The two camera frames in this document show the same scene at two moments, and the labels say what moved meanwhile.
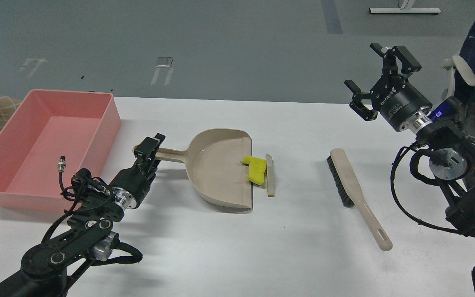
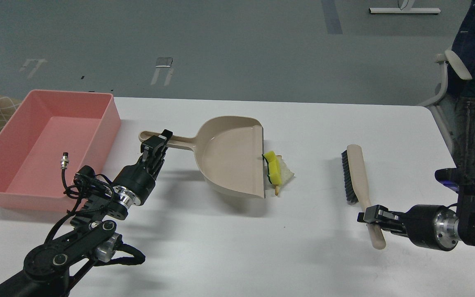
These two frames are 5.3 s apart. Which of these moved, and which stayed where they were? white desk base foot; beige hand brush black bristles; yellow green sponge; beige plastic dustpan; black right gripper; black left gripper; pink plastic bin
Moved: beige plastic dustpan; beige hand brush black bristles; yellow green sponge; black right gripper
Stayed: pink plastic bin; white desk base foot; black left gripper
